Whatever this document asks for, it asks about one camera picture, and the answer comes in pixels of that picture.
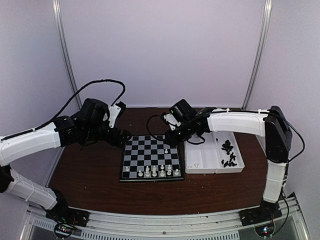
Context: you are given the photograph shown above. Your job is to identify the black chess pieces lower pile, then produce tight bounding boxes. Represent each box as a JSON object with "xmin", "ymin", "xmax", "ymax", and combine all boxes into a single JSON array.
[{"xmin": 221, "ymin": 152, "xmax": 238, "ymax": 168}]

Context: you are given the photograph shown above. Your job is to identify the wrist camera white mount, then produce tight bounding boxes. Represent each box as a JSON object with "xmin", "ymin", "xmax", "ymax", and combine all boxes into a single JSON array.
[
  {"xmin": 163, "ymin": 113, "xmax": 181, "ymax": 130},
  {"xmin": 107, "ymin": 101, "xmax": 127, "ymax": 128}
]

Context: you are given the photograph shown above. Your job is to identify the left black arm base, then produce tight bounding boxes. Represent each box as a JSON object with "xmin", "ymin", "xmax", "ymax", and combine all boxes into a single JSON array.
[{"xmin": 44, "ymin": 201, "xmax": 90, "ymax": 227}]

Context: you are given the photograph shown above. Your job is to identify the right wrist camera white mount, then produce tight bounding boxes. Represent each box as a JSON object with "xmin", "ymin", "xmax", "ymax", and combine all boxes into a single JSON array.
[{"xmin": 163, "ymin": 113, "xmax": 181, "ymax": 130}]

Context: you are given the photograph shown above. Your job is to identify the left black cable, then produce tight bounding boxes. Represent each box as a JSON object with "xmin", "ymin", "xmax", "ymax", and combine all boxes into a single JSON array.
[{"xmin": 4, "ymin": 78, "xmax": 126, "ymax": 152}]

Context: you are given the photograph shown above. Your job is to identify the controller board with leds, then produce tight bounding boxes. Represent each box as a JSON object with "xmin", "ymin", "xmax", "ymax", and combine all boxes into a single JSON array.
[
  {"xmin": 254, "ymin": 223, "xmax": 275, "ymax": 238},
  {"xmin": 53, "ymin": 223, "xmax": 77, "ymax": 238}
]

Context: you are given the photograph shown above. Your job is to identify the white divided plastic tray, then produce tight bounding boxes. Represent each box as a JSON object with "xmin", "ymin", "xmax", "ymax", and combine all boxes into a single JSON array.
[{"xmin": 184, "ymin": 131, "xmax": 245, "ymax": 174}]

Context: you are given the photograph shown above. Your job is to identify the aluminium front rail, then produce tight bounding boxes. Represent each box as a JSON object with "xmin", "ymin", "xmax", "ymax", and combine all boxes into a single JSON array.
[{"xmin": 22, "ymin": 197, "xmax": 308, "ymax": 240}]

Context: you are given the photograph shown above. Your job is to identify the right black cable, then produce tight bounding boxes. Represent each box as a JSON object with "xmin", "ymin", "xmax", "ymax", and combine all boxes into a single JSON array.
[{"xmin": 146, "ymin": 108, "xmax": 306, "ymax": 226}]

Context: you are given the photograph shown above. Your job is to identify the left aluminium frame post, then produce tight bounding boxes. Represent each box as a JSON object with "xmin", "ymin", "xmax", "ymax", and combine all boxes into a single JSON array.
[{"xmin": 52, "ymin": 0, "xmax": 78, "ymax": 94}]

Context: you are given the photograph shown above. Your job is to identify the right aluminium frame post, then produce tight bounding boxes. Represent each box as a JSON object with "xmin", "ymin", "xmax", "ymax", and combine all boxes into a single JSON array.
[{"xmin": 241, "ymin": 0, "xmax": 273, "ymax": 110}]

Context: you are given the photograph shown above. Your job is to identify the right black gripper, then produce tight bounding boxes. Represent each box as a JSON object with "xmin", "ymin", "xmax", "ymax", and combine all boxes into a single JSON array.
[{"xmin": 164, "ymin": 121, "xmax": 194, "ymax": 148}]

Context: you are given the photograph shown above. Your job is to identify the black chess pieces upper pile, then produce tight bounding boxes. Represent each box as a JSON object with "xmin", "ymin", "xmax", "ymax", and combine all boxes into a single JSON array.
[{"xmin": 221, "ymin": 139, "xmax": 234, "ymax": 155}]

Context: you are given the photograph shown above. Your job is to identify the black grey chess board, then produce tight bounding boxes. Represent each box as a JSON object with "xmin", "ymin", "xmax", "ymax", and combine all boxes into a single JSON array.
[{"xmin": 119, "ymin": 135, "xmax": 184, "ymax": 182}]

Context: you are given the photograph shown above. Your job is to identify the right controller board with LEDs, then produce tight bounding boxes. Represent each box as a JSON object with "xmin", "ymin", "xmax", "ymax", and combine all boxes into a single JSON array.
[{"xmin": 254, "ymin": 223, "xmax": 275, "ymax": 238}]

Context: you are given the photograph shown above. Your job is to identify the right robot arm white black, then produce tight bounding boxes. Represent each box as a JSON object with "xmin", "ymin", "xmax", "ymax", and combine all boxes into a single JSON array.
[{"xmin": 161, "ymin": 99, "xmax": 292, "ymax": 221}]

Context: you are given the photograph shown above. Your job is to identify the black cable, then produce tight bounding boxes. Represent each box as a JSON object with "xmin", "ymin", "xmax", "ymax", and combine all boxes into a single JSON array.
[
  {"xmin": 4, "ymin": 78, "xmax": 126, "ymax": 152},
  {"xmin": 146, "ymin": 108, "xmax": 306, "ymax": 226}
]

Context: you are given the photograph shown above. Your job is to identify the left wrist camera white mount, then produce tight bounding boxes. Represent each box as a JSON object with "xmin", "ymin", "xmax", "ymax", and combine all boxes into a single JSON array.
[{"xmin": 107, "ymin": 101, "xmax": 127, "ymax": 128}]

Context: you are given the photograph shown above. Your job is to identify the left controller board with LEDs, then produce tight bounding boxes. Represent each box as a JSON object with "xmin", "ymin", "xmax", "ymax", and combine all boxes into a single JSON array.
[{"xmin": 53, "ymin": 223, "xmax": 77, "ymax": 238}]

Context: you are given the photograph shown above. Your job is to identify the white queen chess piece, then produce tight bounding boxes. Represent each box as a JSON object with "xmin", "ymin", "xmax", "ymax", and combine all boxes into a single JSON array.
[{"xmin": 152, "ymin": 168, "xmax": 158, "ymax": 178}]

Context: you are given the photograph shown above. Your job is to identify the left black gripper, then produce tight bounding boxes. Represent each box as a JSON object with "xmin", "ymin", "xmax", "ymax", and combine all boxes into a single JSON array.
[{"xmin": 83, "ymin": 122, "xmax": 132, "ymax": 148}]

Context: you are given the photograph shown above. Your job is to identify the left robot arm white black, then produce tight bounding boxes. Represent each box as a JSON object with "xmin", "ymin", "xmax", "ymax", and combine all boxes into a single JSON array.
[{"xmin": 0, "ymin": 98, "xmax": 131, "ymax": 222}]

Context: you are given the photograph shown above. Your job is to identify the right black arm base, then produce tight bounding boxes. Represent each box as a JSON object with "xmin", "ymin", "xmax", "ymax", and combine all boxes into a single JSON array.
[{"xmin": 239, "ymin": 199, "xmax": 282, "ymax": 227}]

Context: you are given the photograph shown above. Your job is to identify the aluminium frame post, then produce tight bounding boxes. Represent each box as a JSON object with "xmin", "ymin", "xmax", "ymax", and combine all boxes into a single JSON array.
[
  {"xmin": 241, "ymin": 0, "xmax": 273, "ymax": 110},
  {"xmin": 52, "ymin": 0, "xmax": 78, "ymax": 94}
]

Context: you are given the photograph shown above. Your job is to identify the black chess pieces pile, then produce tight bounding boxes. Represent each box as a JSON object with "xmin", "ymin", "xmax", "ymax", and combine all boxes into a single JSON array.
[
  {"xmin": 221, "ymin": 139, "xmax": 234, "ymax": 155},
  {"xmin": 221, "ymin": 152, "xmax": 238, "ymax": 168}
]

